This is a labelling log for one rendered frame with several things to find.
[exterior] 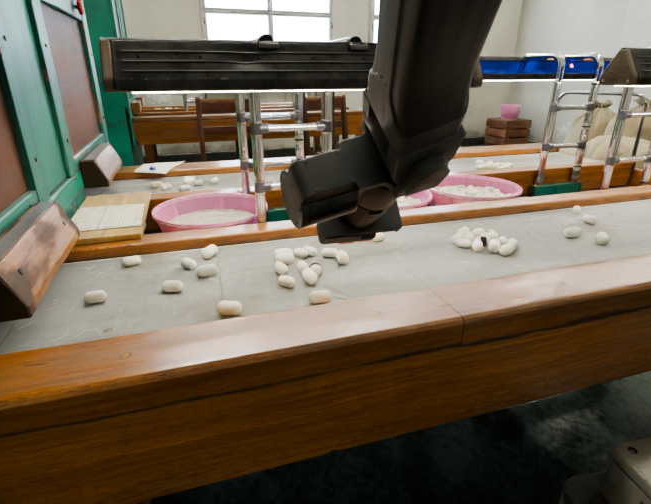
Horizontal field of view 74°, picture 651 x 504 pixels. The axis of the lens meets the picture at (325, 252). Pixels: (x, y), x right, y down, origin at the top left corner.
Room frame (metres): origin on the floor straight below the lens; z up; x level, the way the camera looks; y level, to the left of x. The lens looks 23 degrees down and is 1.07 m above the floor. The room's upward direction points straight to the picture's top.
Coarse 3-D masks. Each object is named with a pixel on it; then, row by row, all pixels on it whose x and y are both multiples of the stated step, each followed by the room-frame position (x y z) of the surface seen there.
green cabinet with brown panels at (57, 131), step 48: (0, 0) 0.81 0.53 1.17; (48, 0) 1.13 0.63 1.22; (0, 48) 0.75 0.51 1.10; (48, 48) 1.04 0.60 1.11; (0, 96) 0.74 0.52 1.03; (48, 96) 0.99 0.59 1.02; (96, 96) 1.51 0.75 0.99; (0, 144) 0.68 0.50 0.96; (48, 144) 0.91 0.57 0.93; (96, 144) 1.35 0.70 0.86; (0, 192) 0.64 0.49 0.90; (48, 192) 0.81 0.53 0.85
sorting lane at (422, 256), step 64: (128, 256) 0.76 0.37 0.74; (192, 256) 0.76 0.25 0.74; (256, 256) 0.76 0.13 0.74; (320, 256) 0.76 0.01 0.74; (384, 256) 0.76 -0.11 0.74; (448, 256) 0.76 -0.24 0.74; (512, 256) 0.76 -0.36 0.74; (576, 256) 0.76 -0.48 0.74; (64, 320) 0.53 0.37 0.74; (128, 320) 0.53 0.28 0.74; (192, 320) 0.53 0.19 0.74
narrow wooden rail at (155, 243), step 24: (576, 192) 1.14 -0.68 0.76; (600, 192) 1.14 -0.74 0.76; (624, 192) 1.14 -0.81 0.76; (648, 192) 1.16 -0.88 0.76; (408, 216) 0.94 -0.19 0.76; (432, 216) 0.96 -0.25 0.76; (456, 216) 0.98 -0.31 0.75; (480, 216) 1.00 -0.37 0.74; (144, 240) 0.78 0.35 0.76; (168, 240) 0.79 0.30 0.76; (192, 240) 0.80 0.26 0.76; (216, 240) 0.81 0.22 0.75; (240, 240) 0.82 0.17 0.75; (264, 240) 0.84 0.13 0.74
